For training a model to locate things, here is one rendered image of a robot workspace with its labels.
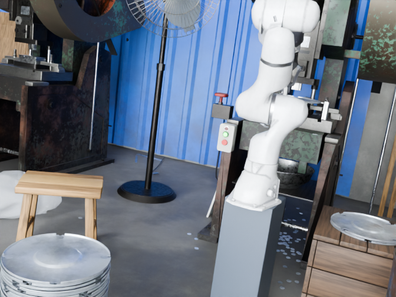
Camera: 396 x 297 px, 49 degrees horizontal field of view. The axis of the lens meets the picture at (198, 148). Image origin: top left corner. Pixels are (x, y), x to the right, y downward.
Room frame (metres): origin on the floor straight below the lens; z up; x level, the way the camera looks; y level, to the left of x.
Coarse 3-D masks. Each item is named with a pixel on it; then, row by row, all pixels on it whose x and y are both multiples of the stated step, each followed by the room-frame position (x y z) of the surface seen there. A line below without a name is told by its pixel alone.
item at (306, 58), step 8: (312, 32) 2.23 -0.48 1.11; (304, 40) 2.24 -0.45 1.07; (312, 40) 2.23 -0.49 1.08; (304, 48) 2.24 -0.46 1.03; (312, 48) 2.23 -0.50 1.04; (304, 56) 2.24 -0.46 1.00; (312, 56) 2.23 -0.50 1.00; (304, 64) 2.21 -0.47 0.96; (312, 64) 2.22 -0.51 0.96; (304, 72) 2.21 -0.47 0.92; (312, 72) 2.24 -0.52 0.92
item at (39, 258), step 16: (32, 240) 1.19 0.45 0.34; (48, 240) 1.21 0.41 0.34; (64, 240) 1.22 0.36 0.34; (80, 240) 1.24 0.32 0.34; (96, 240) 1.24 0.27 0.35; (16, 256) 1.09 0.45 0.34; (32, 256) 1.10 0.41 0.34; (48, 256) 1.10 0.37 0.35; (64, 256) 1.11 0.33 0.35; (80, 256) 1.13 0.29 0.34; (96, 256) 1.15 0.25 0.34; (16, 272) 1.01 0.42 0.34; (32, 272) 1.02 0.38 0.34; (48, 272) 1.03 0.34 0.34; (64, 272) 1.04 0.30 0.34; (80, 272) 1.05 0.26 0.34; (96, 272) 1.06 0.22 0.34
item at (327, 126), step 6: (312, 114) 2.32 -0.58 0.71; (318, 114) 2.36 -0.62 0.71; (306, 120) 2.15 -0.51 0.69; (312, 120) 2.14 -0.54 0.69; (318, 120) 2.17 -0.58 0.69; (324, 120) 2.12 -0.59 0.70; (330, 120) 2.15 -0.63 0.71; (336, 120) 2.33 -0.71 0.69; (300, 126) 2.16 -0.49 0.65; (306, 126) 2.15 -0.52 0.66; (312, 126) 2.14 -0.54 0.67; (318, 126) 2.13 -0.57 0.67; (324, 126) 2.12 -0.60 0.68; (330, 126) 2.11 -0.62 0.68; (324, 132) 2.12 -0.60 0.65; (330, 132) 2.11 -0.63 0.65
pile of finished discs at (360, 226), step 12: (336, 216) 1.73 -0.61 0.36; (348, 216) 1.75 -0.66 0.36; (360, 216) 1.77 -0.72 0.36; (372, 216) 1.78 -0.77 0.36; (336, 228) 1.60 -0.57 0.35; (348, 228) 1.60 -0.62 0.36; (360, 228) 1.61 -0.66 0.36; (372, 228) 1.62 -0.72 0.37; (384, 228) 1.66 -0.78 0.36; (372, 240) 1.51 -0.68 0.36; (384, 240) 1.52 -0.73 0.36
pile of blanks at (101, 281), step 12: (0, 264) 1.04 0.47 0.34; (0, 276) 1.05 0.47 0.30; (12, 276) 0.99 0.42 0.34; (96, 276) 1.05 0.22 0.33; (108, 276) 1.13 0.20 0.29; (0, 288) 1.04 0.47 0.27; (12, 288) 1.00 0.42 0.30; (24, 288) 0.98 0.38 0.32; (36, 288) 0.97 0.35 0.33; (48, 288) 0.98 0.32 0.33; (60, 288) 0.98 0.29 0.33; (72, 288) 1.00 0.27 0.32; (84, 288) 1.02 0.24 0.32; (96, 288) 1.05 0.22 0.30
